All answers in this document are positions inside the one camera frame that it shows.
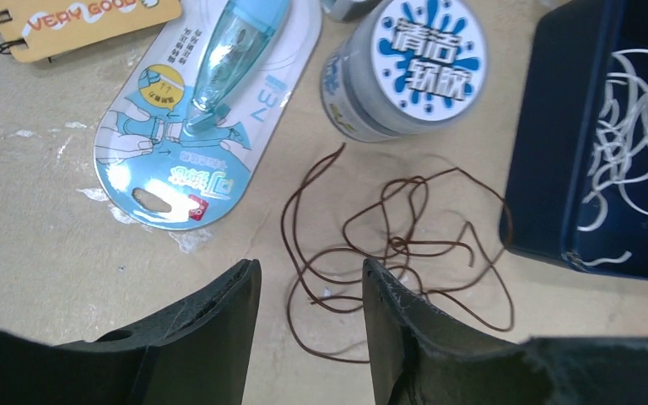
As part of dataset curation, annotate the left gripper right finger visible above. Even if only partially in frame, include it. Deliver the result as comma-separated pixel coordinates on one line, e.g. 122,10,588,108
362,259,648,404

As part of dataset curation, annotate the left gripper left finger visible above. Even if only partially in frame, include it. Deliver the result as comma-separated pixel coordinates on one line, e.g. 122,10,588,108
0,259,262,404

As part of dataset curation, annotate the brown cable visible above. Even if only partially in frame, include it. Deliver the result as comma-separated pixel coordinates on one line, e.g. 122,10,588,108
280,142,516,365

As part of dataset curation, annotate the dark blue tray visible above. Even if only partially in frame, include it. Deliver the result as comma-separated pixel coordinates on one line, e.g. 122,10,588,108
499,1,648,280

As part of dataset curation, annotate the cleaning gel jar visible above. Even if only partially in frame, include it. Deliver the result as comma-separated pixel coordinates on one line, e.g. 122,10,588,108
320,1,489,143

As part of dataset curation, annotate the blue white stapler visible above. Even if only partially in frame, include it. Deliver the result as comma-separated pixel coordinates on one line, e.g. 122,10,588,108
319,0,381,23

